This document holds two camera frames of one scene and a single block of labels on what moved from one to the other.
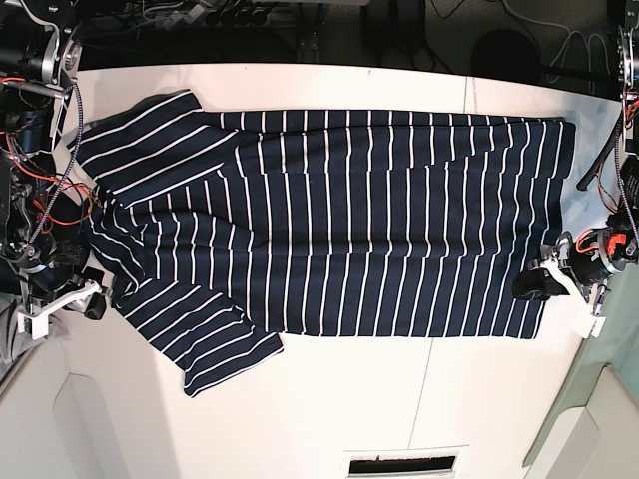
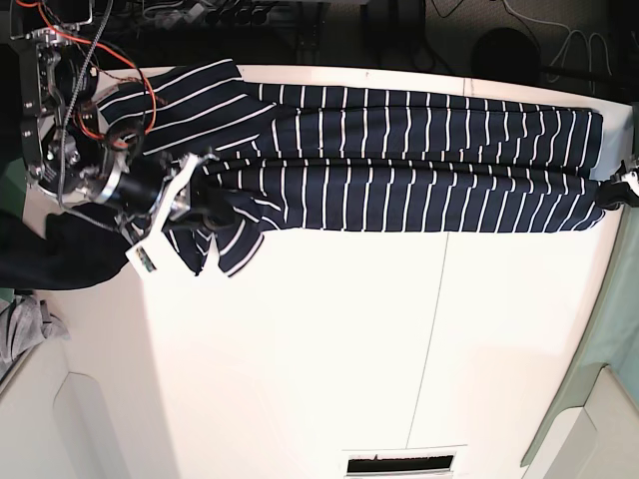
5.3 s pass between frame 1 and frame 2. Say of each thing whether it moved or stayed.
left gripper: moved
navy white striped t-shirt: moved
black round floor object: stayed
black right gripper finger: moved
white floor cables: stayed
